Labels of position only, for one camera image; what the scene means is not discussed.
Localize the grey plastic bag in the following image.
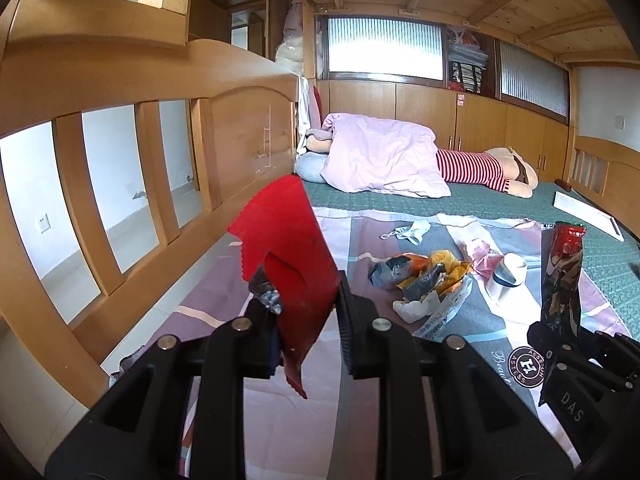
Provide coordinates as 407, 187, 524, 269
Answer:
369, 255, 413, 290

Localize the white paper cup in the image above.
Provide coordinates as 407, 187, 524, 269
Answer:
486, 252, 528, 302

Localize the dark red snack packet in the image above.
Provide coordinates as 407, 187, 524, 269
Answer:
541, 221, 587, 340

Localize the yellow chip bag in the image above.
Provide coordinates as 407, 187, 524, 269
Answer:
396, 249, 472, 301

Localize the pink plastic bag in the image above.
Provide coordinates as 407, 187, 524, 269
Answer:
459, 238, 503, 280

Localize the red wrapper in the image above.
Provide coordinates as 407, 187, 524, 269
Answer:
229, 174, 340, 398

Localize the clear cartoon plastic bag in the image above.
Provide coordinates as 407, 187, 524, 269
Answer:
412, 275, 473, 340

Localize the white tissue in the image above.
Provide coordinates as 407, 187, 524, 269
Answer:
393, 290, 440, 324

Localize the green bed mat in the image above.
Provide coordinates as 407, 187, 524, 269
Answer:
304, 182, 639, 338

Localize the striped plush doll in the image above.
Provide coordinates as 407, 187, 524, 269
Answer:
323, 148, 538, 198

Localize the pink pillow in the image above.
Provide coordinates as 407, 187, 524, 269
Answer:
321, 113, 451, 198

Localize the light blue pillow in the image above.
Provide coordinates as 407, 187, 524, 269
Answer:
294, 152, 328, 183

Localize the wooden bunk bed frame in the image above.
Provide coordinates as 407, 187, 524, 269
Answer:
0, 0, 640, 411

